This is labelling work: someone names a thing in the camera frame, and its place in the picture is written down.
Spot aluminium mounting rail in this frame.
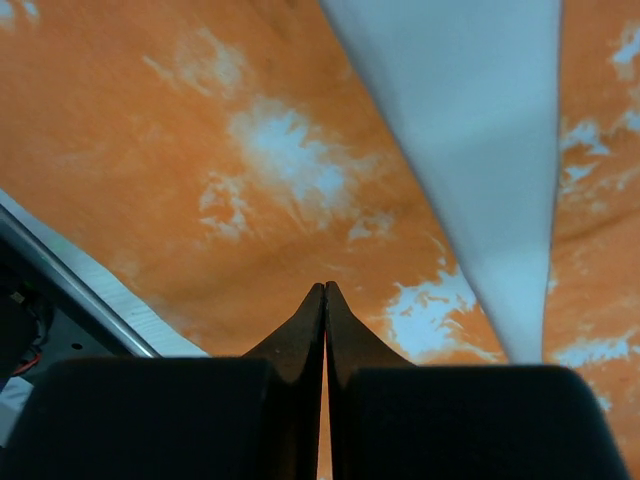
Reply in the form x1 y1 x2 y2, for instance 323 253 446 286
1 207 159 358

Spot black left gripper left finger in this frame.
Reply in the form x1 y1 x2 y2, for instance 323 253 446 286
1 285 324 479

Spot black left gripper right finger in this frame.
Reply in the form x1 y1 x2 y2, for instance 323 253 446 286
325 282 630 479

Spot orange tie-dye trousers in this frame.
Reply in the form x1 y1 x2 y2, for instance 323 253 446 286
1 1 639 477

